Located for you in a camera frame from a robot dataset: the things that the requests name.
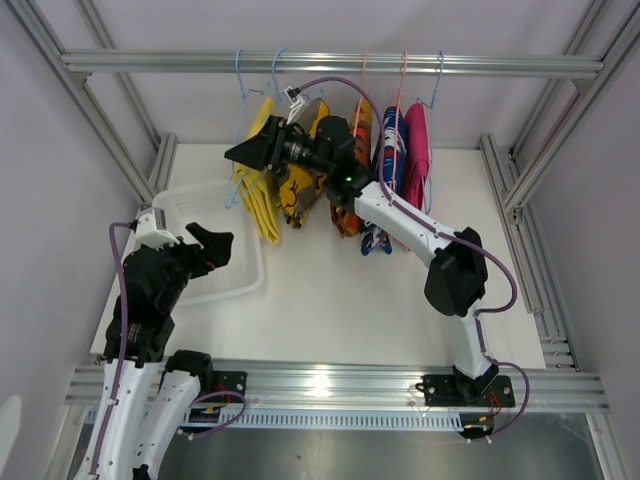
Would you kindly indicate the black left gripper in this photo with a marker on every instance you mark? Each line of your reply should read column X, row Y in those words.
column 216, row 245

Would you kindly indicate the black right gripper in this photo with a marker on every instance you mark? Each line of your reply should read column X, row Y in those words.
column 266, row 148

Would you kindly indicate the light blue wire hanger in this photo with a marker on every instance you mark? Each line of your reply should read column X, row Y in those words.
column 242, row 130

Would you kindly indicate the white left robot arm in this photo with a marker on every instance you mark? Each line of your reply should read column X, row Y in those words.
column 145, row 393

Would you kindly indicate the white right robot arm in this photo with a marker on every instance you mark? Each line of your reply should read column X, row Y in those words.
column 456, row 267

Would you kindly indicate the olive yellow camouflage trousers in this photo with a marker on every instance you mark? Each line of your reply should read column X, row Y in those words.
column 298, row 190

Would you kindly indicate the blue hanger of camouflage trousers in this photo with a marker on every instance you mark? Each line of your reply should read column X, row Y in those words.
column 275, row 72

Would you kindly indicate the orange camouflage trousers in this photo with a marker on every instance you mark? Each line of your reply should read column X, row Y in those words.
column 348, row 224

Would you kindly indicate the blue white patterned trousers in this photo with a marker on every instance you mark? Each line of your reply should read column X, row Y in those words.
column 373, row 237

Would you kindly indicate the pink trousers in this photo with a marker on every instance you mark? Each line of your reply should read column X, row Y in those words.
column 417, row 161

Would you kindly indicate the white plastic basket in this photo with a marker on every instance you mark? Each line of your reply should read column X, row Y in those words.
column 204, row 204

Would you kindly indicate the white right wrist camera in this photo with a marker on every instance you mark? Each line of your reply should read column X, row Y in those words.
column 296, row 100

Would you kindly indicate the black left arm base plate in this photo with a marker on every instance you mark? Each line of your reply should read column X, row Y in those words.
column 230, row 381

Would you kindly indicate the white slotted cable duct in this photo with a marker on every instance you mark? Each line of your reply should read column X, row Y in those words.
column 199, row 420

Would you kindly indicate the aluminium hanging rail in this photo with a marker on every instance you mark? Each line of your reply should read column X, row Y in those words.
column 160, row 61

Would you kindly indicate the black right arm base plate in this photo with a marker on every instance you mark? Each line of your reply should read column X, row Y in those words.
column 441, row 390

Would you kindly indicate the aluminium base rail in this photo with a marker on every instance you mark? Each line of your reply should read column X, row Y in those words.
column 316, row 386

